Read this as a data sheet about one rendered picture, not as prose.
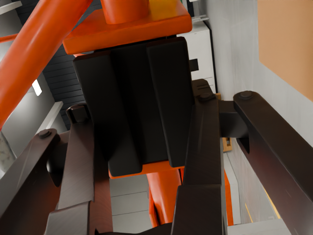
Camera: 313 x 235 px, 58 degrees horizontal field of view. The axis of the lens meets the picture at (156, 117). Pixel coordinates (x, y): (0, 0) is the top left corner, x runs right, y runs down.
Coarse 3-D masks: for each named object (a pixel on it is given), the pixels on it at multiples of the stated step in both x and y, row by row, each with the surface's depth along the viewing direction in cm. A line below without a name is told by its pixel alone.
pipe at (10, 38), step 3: (18, 33) 818; (69, 33) 796; (6, 36) 819; (9, 36) 817; (12, 36) 816; (15, 36) 815; (0, 39) 819; (3, 39) 818; (6, 39) 818; (9, 39) 819; (12, 39) 820; (0, 42) 825; (75, 54) 769; (78, 54) 766; (81, 54) 764; (84, 54) 762
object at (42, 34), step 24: (48, 0) 15; (72, 0) 15; (24, 24) 16; (48, 24) 15; (72, 24) 16; (24, 48) 16; (48, 48) 16; (0, 72) 17; (24, 72) 16; (0, 96) 17; (0, 120) 18
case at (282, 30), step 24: (264, 0) 30; (288, 0) 25; (312, 0) 21; (264, 24) 31; (288, 24) 25; (312, 24) 21; (264, 48) 33; (288, 48) 26; (312, 48) 22; (288, 72) 27; (312, 72) 23; (312, 96) 23
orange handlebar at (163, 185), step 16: (112, 0) 13; (128, 0) 13; (144, 0) 13; (112, 16) 13; (128, 16) 13; (144, 16) 14; (160, 176) 18; (176, 176) 18; (160, 192) 19; (176, 192) 19; (160, 208) 20; (160, 224) 21
